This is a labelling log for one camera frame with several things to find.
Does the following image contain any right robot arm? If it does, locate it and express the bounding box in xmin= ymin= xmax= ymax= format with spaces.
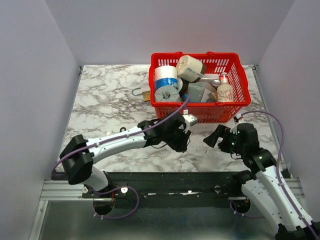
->
xmin=203 ymin=123 xmax=320 ymax=240

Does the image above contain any beige wrapped paper roll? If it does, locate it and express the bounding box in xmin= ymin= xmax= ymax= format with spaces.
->
xmin=176 ymin=55 xmax=207 ymax=83

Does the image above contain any purple cable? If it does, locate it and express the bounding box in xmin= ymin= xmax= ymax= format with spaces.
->
xmin=51 ymin=94 xmax=191 ymax=176
xmin=236 ymin=110 xmax=318 ymax=238

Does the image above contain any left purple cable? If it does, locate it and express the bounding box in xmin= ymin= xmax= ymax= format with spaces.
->
xmin=51 ymin=94 xmax=191 ymax=176

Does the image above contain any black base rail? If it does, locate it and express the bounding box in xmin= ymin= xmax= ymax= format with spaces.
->
xmin=82 ymin=170 xmax=251 ymax=213

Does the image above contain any cream pump bottle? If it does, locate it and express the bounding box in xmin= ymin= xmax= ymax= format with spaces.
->
xmin=217 ymin=72 xmax=234 ymax=103

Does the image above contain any white blue paper roll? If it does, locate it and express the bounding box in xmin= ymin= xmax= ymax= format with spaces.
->
xmin=154 ymin=65 xmax=179 ymax=90

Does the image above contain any grey roll front left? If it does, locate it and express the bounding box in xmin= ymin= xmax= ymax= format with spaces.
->
xmin=154 ymin=85 xmax=181 ymax=103

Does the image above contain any grey roll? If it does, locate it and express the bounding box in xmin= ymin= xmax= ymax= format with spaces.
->
xmin=154 ymin=85 xmax=181 ymax=103
xmin=187 ymin=82 xmax=206 ymax=103

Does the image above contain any grey roll centre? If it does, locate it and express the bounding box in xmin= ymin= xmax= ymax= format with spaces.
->
xmin=187 ymin=82 xmax=206 ymax=103

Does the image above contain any large brass padlock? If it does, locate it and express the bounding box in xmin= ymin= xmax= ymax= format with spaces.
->
xmin=131 ymin=87 xmax=151 ymax=102

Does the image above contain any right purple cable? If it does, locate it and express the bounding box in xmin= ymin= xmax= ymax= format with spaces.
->
xmin=236 ymin=110 xmax=318 ymax=238

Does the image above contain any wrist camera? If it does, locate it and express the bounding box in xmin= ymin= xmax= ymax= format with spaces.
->
xmin=182 ymin=114 xmax=198 ymax=132
xmin=229 ymin=114 xmax=245 ymax=135

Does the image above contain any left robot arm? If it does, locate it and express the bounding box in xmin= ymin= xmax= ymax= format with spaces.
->
xmin=60 ymin=113 xmax=198 ymax=198

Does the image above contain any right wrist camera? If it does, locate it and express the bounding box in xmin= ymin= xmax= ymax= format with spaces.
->
xmin=229 ymin=114 xmax=245 ymax=135

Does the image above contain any silver can top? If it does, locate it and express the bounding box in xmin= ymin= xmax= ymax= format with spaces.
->
xmin=211 ymin=78 xmax=221 ymax=88

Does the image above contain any red plastic basket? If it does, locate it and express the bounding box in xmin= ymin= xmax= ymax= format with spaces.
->
xmin=148 ymin=51 xmax=251 ymax=124

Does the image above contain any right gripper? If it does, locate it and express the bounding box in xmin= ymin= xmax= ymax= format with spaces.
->
xmin=203 ymin=123 xmax=246 ymax=155

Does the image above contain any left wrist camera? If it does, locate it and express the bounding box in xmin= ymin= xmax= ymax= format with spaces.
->
xmin=182 ymin=114 xmax=198 ymax=132

